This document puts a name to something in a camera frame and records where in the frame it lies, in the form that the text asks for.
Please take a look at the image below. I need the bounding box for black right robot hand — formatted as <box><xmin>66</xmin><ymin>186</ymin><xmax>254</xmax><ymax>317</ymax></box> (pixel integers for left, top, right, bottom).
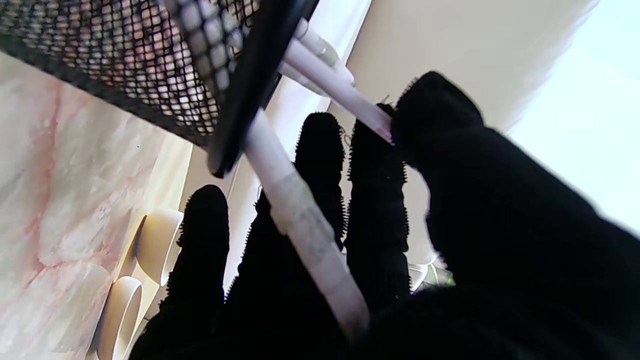
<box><xmin>130</xmin><ymin>70</ymin><xmax>640</xmax><ymax>360</ymax></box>

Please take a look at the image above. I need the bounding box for black mesh brush holder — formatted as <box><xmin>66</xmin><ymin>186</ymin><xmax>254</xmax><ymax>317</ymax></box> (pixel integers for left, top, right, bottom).
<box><xmin>0</xmin><ymin>0</ymin><xmax>321</xmax><ymax>179</ymax></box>

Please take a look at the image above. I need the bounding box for wooden bowl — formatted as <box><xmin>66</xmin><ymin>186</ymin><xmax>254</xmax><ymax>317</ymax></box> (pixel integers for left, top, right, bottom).
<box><xmin>134</xmin><ymin>208</ymin><xmax>185</xmax><ymax>287</ymax></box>

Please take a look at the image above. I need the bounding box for flat wooden tray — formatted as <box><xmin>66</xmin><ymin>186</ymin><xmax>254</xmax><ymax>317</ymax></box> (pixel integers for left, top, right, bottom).
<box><xmin>96</xmin><ymin>276</ymin><xmax>144</xmax><ymax>360</ymax></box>

